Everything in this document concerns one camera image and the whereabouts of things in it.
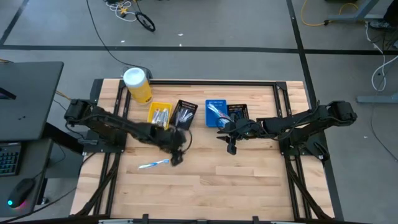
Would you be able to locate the white blue toothpaste tube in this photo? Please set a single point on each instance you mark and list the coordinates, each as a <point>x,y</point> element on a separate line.
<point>155,115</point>

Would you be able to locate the grey desk leg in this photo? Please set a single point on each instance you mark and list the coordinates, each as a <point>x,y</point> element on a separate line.
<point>354,17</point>

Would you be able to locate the blue disposable razor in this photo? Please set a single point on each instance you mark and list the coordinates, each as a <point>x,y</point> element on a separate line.
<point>234,115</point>

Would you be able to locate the yellow white wipes canister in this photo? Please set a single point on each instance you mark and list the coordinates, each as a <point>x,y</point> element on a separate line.
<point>138,85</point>

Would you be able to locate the black keyboard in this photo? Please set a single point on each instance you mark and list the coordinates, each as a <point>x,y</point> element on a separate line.
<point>9,158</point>

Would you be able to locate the black plastic basket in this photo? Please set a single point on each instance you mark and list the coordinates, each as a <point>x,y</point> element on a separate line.
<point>237,107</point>
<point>186,104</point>

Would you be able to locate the blue toothbrush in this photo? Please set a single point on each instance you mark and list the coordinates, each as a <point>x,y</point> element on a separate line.
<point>154,164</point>
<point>221,122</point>

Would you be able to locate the black aluminium table frame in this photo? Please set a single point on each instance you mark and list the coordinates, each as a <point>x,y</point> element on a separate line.
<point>217,82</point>

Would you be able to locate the red white toothbrush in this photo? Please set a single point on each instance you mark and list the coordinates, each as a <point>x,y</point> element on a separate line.
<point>216,110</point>

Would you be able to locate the dark grey tabletop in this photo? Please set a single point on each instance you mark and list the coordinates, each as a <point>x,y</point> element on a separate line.
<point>31,99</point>

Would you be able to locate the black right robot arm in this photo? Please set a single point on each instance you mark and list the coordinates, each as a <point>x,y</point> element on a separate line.
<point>295,123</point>

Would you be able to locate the black computer mouse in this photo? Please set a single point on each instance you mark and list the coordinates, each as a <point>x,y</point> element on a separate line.
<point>20,193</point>

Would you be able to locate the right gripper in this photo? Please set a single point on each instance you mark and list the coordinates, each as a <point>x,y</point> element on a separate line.
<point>241,129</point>

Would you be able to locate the blue plastic basket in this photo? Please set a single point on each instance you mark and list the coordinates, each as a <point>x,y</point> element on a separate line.
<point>216,102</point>

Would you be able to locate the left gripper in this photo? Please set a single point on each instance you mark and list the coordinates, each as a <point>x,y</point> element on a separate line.
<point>169,140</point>

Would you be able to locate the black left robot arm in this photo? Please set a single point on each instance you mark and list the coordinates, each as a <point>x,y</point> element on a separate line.
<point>105,123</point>

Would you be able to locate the black desk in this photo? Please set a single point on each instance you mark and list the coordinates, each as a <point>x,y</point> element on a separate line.
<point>31,158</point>

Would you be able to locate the grey desk foot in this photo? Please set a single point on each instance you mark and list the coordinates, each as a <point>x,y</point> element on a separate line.
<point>376,99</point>

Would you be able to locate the yellow plastic basket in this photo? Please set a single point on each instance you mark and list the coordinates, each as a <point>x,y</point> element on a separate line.
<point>150,105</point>

